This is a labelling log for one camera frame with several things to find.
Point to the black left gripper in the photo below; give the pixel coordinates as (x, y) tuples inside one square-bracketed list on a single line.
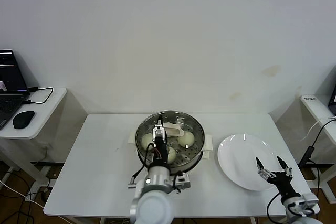
[(161, 149)]

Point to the black computer mouse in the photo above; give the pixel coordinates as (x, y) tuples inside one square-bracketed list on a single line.
[(23, 119)]

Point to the black laptop edge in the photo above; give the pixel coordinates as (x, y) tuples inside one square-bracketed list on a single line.
[(333, 100)]

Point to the white round plate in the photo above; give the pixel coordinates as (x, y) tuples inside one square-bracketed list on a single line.
[(236, 166)]

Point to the black open laptop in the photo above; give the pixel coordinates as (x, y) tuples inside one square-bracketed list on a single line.
[(10, 77)]

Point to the black floor power adapter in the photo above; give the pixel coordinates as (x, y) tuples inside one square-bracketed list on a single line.
[(44, 194)]

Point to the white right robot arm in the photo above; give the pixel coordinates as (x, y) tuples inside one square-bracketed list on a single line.
[(302, 220)]

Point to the white steamed baozi bun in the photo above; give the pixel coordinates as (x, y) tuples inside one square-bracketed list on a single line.
[(147, 141), (172, 155), (187, 140)]

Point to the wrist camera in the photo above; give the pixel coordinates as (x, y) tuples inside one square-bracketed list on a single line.
[(307, 204), (183, 181)]

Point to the white side table with label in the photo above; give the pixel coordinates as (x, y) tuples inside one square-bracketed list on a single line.
[(315, 110)]

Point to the round glass pot lid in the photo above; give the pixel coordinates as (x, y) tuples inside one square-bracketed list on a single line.
[(181, 123)]

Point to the white wall socket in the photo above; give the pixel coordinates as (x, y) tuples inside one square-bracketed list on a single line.
[(47, 146)]

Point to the stainless steel steamer basket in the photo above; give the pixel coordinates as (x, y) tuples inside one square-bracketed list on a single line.
[(194, 155)]

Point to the small label sticker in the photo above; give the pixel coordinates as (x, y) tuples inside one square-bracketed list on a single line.
[(309, 99)]

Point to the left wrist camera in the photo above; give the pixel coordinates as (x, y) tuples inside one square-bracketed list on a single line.
[(183, 181)]

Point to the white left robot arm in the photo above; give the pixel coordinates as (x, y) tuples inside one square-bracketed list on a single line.
[(155, 200)]

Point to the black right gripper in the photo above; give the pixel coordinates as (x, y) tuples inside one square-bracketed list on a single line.
[(284, 185)]

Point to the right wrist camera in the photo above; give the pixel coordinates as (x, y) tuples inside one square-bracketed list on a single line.
[(307, 204)]

